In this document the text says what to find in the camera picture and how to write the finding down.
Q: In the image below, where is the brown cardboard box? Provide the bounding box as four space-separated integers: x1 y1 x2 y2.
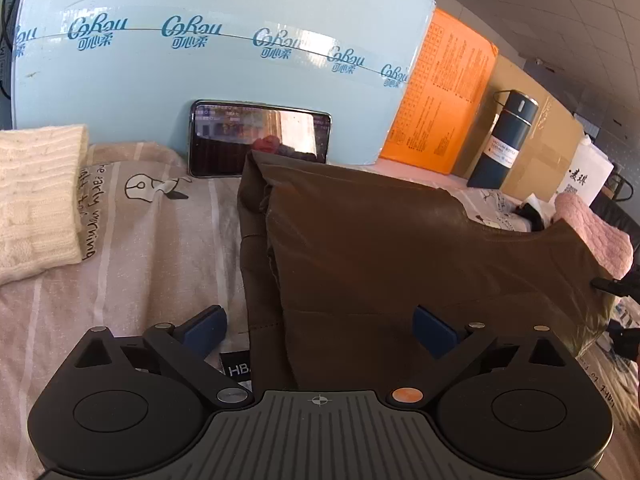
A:
451 54 587 197

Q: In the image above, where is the cream knitted sweater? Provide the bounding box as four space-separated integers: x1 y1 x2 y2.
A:
0 124 91 287

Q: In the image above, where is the orange carton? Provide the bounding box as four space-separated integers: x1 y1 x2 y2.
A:
377 8 500 177

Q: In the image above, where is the black garment label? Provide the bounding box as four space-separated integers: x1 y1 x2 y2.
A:
219 351 255 390

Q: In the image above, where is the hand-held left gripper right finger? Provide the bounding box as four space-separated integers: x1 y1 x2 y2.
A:
385 305 581 414

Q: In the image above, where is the large light blue carton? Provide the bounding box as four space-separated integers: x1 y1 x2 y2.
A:
9 0 437 167

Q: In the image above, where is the white box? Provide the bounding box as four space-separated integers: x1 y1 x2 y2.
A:
554 136 615 207

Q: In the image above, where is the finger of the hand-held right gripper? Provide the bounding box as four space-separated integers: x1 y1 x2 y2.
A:
606 321 640 362
590 275 640 298

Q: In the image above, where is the pink fluffy garment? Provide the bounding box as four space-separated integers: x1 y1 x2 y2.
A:
551 192 634 282

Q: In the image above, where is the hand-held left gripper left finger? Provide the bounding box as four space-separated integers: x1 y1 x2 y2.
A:
65 305 256 412

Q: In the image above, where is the black and white cloth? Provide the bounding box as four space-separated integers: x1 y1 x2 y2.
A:
516 194 557 232

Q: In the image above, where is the dark blue vacuum bottle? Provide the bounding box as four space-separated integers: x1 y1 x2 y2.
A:
468 88 540 190

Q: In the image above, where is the brown leather jacket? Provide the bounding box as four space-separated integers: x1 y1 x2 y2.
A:
235 149 622 392

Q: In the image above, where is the smartphone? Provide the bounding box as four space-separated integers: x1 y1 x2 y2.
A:
188 99 333 179

